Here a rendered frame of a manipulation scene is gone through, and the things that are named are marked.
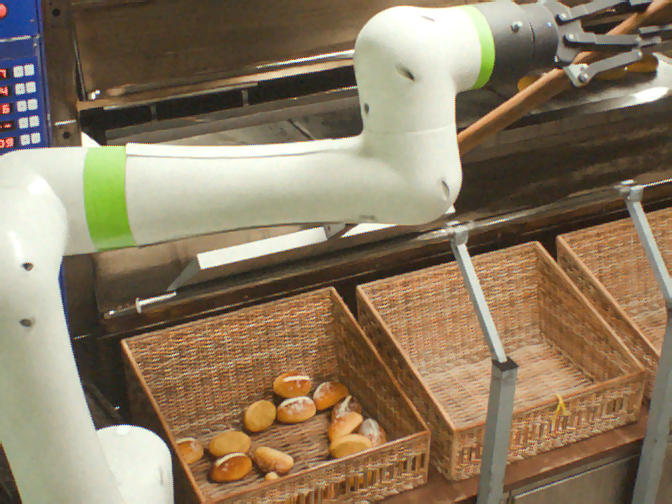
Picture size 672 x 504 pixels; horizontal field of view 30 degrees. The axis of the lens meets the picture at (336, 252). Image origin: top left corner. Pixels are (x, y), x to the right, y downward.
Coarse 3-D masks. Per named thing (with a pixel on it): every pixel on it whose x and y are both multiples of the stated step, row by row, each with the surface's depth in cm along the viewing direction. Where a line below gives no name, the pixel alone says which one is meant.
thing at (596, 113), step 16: (624, 96) 334; (640, 96) 334; (656, 96) 334; (544, 112) 322; (560, 112) 323; (576, 112) 323; (592, 112) 323; (608, 112) 326; (624, 112) 329; (640, 112) 331; (656, 112) 334; (464, 128) 312; (512, 128) 313; (528, 128) 315; (544, 128) 318; (560, 128) 320; (576, 128) 323; (480, 144) 310; (496, 144) 312
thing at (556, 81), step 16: (656, 0) 148; (640, 16) 150; (656, 16) 147; (608, 32) 157; (624, 32) 153; (576, 64) 162; (544, 80) 169; (560, 80) 166; (528, 96) 173; (544, 96) 170; (496, 112) 180; (512, 112) 177; (528, 112) 176; (480, 128) 185; (496, 128) 182; (464, 144) 190; (352, 224) 230
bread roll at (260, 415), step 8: (264, 400) 301; (248, 408) 297; (256, 408) 297; (264, 408) 298; (272, 408) 300; (248, 416) 295; (256, 416) 296; (264, 416) 297; (272, 416) 299; (248, 424) 295; (256, 424) 295; (264, 424) 297
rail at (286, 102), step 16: (304, 96) 262; (320, 96) 264; (336, 96) 265; (208, 112) 253; (224, 112) 254; (240, 112) 256; (256, 112) 258; (112, 128) 245; (128, 128) 246; (144, 128) 247; (160, 128) 249
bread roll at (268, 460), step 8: (264, 448) 284; (256, 456) 284; (264, 456) 283; (272, 456) 282; (280, 456) 282; (288, 456) 282; (256, 464) 285; (264, 464) 283; (272, 464) 282; (280, 464) 281; (288, 464) 282; (280, 472) 282
